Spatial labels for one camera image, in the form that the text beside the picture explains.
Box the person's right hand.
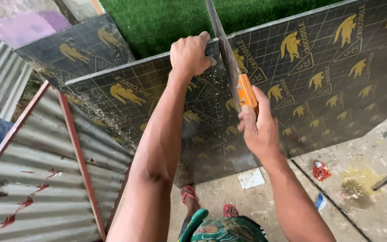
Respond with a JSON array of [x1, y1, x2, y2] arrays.
[[236, 85, 284, 162]]

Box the hand saw with orange handle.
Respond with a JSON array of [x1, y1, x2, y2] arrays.
[[206, 0, 260, 115]]

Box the yellow sawdust pile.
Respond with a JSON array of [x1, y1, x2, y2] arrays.
[[340, 166, 386, 204]]

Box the white paper scrap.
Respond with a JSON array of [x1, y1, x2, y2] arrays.
[[237, 168, 266, 190]]

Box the red crumpled wrapper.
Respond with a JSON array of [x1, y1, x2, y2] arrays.
[[312, 161, 332, 182]]

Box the beige wooden strip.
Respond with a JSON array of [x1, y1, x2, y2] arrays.
[[90, 0, 105, 16]]

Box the red sandal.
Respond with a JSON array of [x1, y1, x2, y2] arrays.
[[223, 204, 239, 218], [181, 185, 201, 210]]

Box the person's left hand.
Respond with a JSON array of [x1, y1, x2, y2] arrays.
[[169, 31, 218, 78]]

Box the corrugated metal panel red frame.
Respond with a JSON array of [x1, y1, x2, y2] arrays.
[[0, 81, 134, 242]]

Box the small black yellow-print plywood board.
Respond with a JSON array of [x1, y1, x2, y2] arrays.
[[13, 13, 136, 89]]

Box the green artificial turf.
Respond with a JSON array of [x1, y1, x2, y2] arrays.
[[99, 0, 343, 60]]

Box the large black yellow-print plywood board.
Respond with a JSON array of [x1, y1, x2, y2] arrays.
[[64, 0, 387, 187]]

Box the thin black rod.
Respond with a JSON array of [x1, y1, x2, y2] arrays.
[[291, 159, 374, 242]]

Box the blue and white wrapper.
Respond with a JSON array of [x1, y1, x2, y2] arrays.
[[314, 193, 328, 212]]

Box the green patterned shorts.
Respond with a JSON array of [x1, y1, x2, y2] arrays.
[[178, 208, 269, 242]]

